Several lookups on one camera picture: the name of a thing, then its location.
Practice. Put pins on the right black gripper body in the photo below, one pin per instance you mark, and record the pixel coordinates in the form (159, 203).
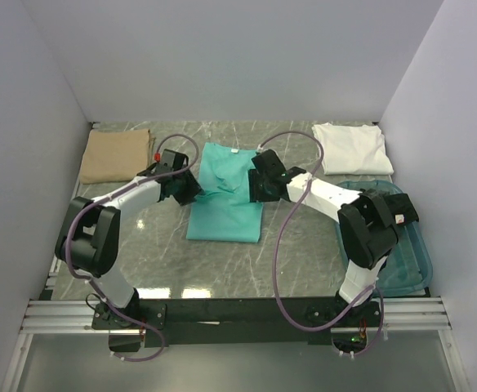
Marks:
(258, 187)

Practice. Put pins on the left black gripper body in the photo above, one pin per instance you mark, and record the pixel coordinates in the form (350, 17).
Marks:
(187, 187)

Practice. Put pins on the teal t shirt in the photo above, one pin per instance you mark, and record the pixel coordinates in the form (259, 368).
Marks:
(224, 211)

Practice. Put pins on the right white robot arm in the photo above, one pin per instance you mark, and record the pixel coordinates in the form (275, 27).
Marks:
(369, 220)

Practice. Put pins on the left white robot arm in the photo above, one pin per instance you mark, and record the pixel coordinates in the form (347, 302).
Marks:
(88, 241)

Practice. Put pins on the folded tan t shirt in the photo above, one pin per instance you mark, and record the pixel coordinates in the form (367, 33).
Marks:
(115, 156)

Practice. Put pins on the folded white t shirt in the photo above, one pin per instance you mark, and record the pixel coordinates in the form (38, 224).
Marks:
(353, 150)

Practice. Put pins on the black t shirt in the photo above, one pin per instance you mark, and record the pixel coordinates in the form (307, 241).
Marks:
(401, 207)

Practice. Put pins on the black base beam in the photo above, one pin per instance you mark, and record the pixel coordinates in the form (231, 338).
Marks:
(236, 321)

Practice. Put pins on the blue plastic bin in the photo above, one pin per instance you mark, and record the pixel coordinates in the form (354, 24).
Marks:
(408, 270)

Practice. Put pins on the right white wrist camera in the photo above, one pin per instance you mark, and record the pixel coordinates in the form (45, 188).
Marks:
(261, 149)

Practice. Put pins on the aluminium frame rail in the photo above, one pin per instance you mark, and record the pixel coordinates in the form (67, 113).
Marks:
(75, 317)

